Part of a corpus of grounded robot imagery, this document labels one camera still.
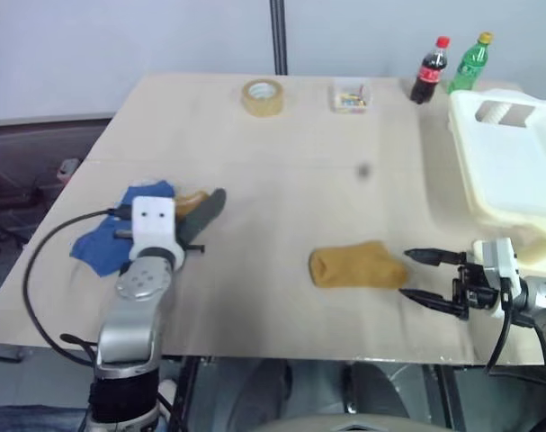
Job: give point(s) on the dark sofa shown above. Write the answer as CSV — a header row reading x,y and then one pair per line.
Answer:
x,y
25,180

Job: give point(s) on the white plastic basket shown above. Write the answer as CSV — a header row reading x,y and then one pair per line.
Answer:
x,y
502,171

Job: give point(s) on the roll of clear tape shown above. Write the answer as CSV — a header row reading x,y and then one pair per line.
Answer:
x,y
263,102

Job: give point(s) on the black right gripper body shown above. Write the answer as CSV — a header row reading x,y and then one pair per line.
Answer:
x,y
475,283

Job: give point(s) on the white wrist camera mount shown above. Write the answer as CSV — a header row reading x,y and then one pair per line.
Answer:
x,y
153,222
499,270

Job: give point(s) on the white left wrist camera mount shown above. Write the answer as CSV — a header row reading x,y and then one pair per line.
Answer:
x,y
153,222

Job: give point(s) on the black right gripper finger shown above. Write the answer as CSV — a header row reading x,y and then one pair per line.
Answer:
x,y
434,301
430,256

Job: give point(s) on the large mustard yellow sock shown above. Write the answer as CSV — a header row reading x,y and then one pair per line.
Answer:
x,y
355,265

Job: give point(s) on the black table leg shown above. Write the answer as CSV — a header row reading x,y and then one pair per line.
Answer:
x,y
182,396

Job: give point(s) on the dark grey sock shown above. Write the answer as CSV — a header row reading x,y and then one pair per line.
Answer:
x,y
205,211

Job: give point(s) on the cola bottle with red cap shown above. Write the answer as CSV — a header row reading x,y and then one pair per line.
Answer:
x,y
427,72

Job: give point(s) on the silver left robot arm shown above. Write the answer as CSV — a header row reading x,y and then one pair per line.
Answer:
x,y
137,288

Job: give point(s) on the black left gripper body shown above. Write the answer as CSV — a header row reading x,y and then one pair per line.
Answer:
x,y
122,234

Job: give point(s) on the small mustard yellow sock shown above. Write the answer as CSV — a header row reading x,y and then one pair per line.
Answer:
x,y
190,201

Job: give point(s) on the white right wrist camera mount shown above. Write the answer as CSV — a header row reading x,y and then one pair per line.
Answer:
x,y
499,270

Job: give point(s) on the green bottle with yellow cap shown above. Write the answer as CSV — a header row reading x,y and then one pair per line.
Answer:
x,y
468,67

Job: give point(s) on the clear box with coloured bits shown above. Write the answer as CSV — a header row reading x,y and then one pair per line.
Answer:
x,y
351,96

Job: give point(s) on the blue sock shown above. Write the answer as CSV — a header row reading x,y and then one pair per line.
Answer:
x,y
101,247

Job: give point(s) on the grey rounded robot body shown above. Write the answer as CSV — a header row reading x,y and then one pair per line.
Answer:
x,y
344,425

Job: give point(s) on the black upright post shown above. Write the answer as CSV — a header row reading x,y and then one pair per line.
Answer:
x,y
279,36

